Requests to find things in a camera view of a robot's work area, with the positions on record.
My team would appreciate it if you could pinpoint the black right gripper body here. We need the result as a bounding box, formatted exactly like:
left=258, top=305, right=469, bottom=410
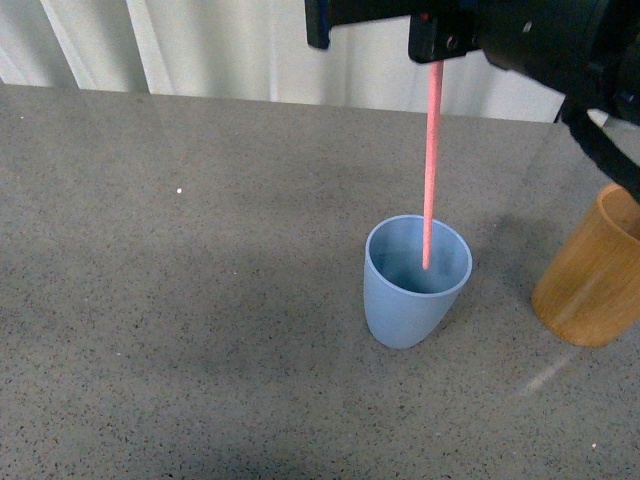
left=477, top=0, right=640, bottom=121

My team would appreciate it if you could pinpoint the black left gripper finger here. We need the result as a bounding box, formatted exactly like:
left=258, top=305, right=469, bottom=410
left=305, top=0, right=425, bottom=49

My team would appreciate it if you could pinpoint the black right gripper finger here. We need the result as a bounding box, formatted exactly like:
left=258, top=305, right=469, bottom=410
left=408, top=12, right=480, bottom=63

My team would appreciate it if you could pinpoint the pink chopstick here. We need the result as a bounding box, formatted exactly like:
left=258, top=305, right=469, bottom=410
left=422, top=61, right=444, bottom=269

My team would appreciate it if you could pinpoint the bamboo chopstick holder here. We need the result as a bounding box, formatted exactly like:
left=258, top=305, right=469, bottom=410
left=531, top=184, right=639, bottom=347

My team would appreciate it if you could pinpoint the blue plastic cup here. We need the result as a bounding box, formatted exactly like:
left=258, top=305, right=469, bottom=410
left=363, top=215, right=473, bottom=349

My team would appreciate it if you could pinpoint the white curtain left panel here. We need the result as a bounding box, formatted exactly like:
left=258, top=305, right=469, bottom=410
left=0, top=0, right=566, bottom=124

